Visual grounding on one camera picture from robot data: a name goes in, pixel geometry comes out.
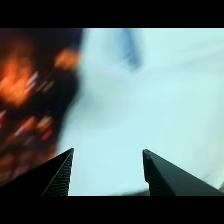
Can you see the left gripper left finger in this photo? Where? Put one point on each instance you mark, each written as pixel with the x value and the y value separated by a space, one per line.
pixel 53 180

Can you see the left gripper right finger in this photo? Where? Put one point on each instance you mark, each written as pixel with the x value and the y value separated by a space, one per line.
pixel 166 181

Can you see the pale blue garment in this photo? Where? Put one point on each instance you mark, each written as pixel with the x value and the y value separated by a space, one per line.
pixel 140 110

